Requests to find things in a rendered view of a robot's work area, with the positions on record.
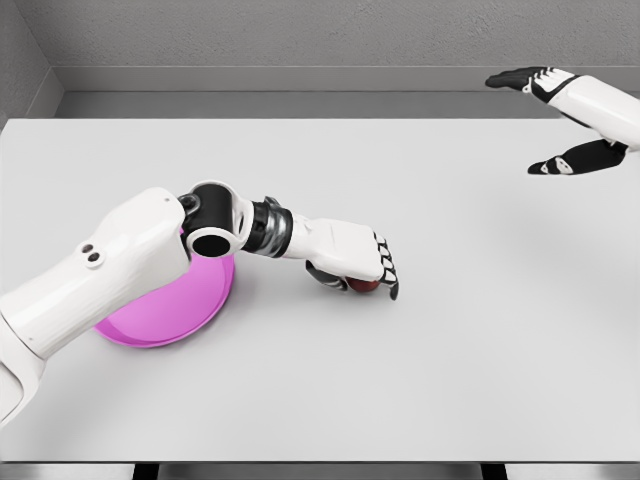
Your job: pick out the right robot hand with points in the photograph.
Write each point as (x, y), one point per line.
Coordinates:
(595, 107)

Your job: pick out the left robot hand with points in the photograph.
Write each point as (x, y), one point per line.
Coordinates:
(345, 247)

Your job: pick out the red apple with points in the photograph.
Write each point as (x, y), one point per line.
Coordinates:
(363, 287)

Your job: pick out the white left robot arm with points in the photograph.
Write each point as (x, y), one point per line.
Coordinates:
(125, 250)

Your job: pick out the pink round plate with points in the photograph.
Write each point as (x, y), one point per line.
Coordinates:
(165, 320)

